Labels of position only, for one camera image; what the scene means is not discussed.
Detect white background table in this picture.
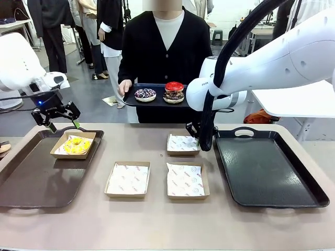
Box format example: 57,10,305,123
0,19,34,49

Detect yellow glazed sprinkle donut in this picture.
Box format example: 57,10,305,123
64,137,92,155

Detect chocolate sprinkled donut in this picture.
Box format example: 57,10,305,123
134,88,157,102

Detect large black plastic tray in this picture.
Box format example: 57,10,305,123
213,127,330,210

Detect red glazed donut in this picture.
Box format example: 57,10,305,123
164,81,184,93

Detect person in black cardigan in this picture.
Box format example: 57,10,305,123
117,0,213,124

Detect paper sheet on floor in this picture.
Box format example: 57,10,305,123
101,96,120,107

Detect person's right forearm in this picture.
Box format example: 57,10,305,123
118,59,138,84

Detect kraft paper food box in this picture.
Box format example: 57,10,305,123
50,131,97,160
166,132,202,157
166,162,211,201
104,161,152,198

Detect person's right hand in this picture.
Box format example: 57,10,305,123
117,79,133,99

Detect white side table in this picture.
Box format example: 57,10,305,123
250,79,335,142

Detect orange cloth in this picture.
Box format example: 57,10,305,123
243,109,274,124

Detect grey plastic stool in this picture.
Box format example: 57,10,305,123
211,29,224,47

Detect black corrugated cable hose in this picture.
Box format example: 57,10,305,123
201,0,286,152

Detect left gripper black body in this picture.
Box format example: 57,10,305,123
33,88,66,116

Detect brown plastic tray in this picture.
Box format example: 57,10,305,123
0,128,105,210

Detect small black serving tray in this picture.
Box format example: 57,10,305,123
121,83,192,108

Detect chocolate rainbow sprinkle donut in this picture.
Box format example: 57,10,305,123
163,90,186,105

